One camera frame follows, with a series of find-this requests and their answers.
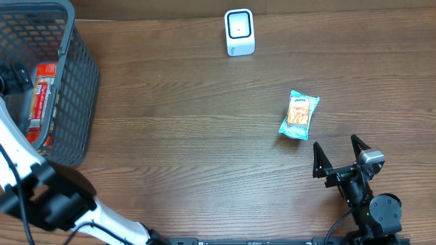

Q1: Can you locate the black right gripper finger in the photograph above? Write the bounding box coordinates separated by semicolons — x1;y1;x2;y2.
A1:
351;134;371;159
313;142;332;178

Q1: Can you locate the long orange noodle packet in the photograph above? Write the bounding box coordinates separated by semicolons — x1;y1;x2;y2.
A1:
25;63;58;144

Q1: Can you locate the teal tissue packet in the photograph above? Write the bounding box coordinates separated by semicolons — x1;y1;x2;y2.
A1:
279;90;320;140

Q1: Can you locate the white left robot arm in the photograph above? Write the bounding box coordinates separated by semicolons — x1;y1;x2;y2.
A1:
1;101;169;244

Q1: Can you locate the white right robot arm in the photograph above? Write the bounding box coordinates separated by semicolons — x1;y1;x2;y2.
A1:
313;134;410;244

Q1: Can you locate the white barcode scanner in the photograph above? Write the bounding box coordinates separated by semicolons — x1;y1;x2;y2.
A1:
224;8;255;56

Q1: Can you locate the dark grey plastic basket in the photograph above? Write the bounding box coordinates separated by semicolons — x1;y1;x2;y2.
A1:
1;1;99;167

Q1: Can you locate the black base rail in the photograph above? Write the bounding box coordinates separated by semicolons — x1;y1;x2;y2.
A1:
166;237;352;245

